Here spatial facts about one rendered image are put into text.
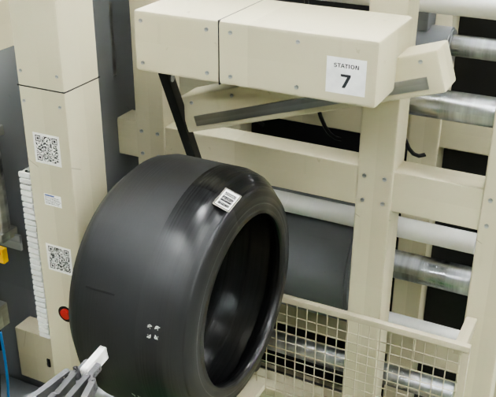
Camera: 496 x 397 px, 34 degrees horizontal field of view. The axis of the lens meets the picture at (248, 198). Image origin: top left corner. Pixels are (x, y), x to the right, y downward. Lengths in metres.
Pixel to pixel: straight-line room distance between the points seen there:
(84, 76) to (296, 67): 0.47
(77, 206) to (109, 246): 0.24
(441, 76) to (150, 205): 0.69
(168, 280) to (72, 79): 0.51
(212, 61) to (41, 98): 0.39
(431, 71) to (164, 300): 0.76
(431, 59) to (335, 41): 0.23
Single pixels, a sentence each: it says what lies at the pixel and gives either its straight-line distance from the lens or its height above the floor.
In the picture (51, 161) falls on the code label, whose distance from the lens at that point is 1.92.
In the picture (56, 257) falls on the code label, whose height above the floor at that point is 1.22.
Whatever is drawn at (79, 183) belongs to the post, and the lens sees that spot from 1.93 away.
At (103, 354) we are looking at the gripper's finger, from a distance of 1.65.
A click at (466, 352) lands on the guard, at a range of 2.16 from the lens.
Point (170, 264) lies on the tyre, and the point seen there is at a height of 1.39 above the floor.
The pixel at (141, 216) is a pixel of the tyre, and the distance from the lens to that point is 1.73.
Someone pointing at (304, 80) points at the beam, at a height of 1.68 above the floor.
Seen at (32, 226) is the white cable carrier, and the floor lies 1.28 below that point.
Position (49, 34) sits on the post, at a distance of 1.81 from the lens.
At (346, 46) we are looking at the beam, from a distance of 1.76.
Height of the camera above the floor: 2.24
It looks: 26 degrees down
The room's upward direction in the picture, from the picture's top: straight up
